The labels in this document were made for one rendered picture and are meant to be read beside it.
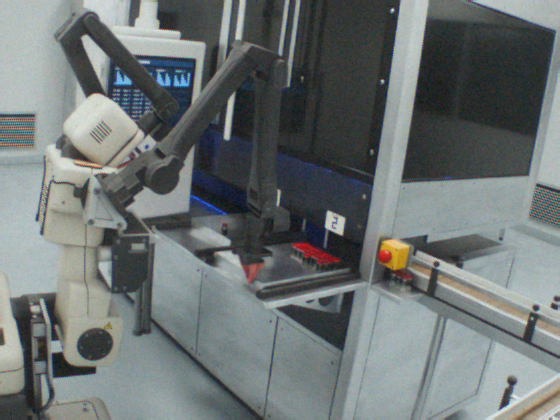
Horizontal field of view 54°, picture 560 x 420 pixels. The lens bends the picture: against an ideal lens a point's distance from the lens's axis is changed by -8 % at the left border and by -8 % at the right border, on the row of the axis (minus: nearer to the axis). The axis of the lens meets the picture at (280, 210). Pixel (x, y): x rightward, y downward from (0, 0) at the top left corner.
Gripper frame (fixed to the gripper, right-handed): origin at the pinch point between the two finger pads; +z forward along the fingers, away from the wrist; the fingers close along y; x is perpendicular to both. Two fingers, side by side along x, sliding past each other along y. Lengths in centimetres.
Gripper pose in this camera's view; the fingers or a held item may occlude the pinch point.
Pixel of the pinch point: (248, 280)
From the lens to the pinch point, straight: 171.3
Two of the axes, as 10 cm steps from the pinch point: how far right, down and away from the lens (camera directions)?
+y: 7.8, -0.5, 6.2
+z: -1.4, 9.6, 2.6
